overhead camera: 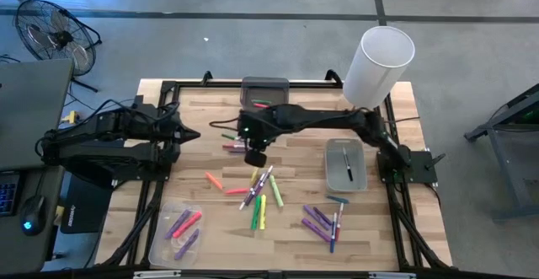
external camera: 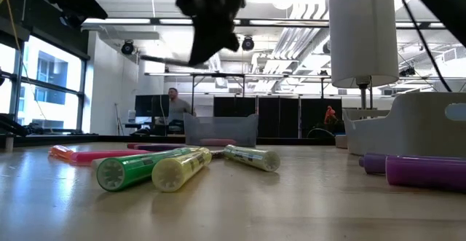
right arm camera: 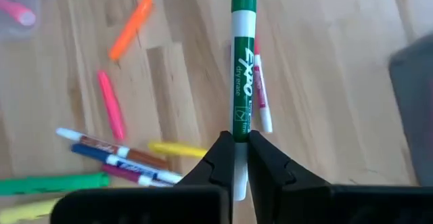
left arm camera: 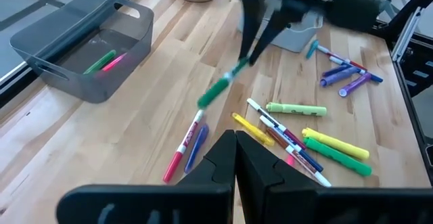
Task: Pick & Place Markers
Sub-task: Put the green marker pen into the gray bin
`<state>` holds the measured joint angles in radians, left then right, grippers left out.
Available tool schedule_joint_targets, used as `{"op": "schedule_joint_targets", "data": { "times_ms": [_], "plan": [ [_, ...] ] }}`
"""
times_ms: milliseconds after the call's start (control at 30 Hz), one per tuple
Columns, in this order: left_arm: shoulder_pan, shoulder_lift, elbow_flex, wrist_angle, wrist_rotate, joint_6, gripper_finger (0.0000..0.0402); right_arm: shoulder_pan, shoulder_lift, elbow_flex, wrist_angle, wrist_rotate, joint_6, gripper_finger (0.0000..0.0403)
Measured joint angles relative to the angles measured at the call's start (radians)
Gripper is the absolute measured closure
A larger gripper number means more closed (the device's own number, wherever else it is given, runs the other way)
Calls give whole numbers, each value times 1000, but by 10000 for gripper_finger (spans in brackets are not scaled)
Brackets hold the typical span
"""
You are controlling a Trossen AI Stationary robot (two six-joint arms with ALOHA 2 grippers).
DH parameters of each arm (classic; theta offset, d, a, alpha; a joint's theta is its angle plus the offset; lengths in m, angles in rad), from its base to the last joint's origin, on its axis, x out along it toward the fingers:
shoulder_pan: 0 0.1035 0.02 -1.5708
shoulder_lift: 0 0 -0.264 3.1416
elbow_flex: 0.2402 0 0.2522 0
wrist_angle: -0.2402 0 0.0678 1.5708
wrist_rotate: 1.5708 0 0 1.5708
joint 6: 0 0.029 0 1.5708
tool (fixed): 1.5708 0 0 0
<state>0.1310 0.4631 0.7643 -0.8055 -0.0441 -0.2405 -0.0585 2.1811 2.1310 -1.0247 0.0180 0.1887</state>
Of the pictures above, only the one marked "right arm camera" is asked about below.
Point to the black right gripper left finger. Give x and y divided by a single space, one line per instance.
152 207

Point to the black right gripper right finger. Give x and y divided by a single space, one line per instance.
321 207

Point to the blue and white marker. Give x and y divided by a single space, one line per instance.
94 153

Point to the green highlighter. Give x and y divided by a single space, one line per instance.
50 184

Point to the red and white marker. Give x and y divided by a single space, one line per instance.
265 115

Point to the pink highlighter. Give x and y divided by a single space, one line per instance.
111 105
20 14

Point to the green Expo dry-erase marker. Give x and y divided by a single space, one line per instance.
243 82

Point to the orange highlighter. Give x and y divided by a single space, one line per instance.
132 27

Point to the plum and white marker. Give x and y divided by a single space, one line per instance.
121 174

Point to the thin yellow highlighter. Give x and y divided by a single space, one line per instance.
176 149

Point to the brown and white marker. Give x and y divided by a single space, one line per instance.
101 144

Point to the grey translucent plastic bin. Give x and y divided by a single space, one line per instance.
416 115

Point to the clear plastic bin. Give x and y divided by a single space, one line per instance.
6 32

